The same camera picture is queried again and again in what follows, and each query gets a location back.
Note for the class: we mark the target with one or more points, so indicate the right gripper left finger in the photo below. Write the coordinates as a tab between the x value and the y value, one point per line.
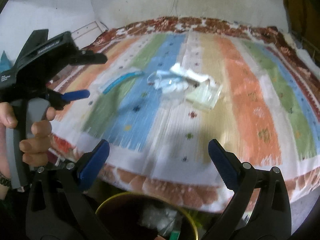
90	164

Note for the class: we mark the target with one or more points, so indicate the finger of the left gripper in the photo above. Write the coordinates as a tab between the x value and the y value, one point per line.
75	95
84	57

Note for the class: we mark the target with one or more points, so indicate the yellowish plastic wrapper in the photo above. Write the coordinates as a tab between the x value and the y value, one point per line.
204	97

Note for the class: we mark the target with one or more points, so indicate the blue surgical face mask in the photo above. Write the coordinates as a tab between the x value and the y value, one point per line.
167	82

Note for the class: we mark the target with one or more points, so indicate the striped colourful bed sheet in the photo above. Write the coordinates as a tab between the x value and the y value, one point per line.
161	98

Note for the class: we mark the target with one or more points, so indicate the blue white mask package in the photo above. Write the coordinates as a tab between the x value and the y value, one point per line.
119	78

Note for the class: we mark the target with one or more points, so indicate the white pillow at bedside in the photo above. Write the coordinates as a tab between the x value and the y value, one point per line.
306	58

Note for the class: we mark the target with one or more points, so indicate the clear plastic bag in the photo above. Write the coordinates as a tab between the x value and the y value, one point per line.
164	219

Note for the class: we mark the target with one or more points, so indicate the white headboard panel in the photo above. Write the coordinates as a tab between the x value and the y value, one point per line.
87	34

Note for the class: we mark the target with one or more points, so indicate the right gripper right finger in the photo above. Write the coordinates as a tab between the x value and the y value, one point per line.
228	166

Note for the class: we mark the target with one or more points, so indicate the black yellow-rimmed trash bin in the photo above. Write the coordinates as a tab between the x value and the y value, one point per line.
137	216

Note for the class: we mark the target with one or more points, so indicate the brown floral blanket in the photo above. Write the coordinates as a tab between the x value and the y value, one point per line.
215	196

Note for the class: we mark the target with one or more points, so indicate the green white medicine box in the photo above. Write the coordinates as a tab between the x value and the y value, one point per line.
174	235

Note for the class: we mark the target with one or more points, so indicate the person's left hand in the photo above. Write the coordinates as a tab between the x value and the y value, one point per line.
34	149

